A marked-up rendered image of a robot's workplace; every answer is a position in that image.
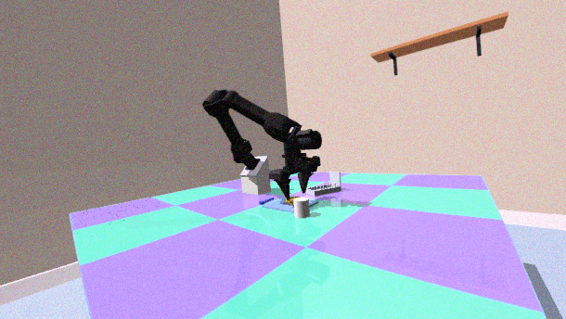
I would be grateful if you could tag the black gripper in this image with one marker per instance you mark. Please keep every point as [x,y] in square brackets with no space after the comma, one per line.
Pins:
[282,176]

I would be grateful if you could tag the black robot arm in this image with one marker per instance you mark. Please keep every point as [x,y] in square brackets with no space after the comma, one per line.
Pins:
[218,103]

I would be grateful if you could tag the yellow plate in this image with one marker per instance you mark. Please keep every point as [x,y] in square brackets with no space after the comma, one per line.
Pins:
[291,200]

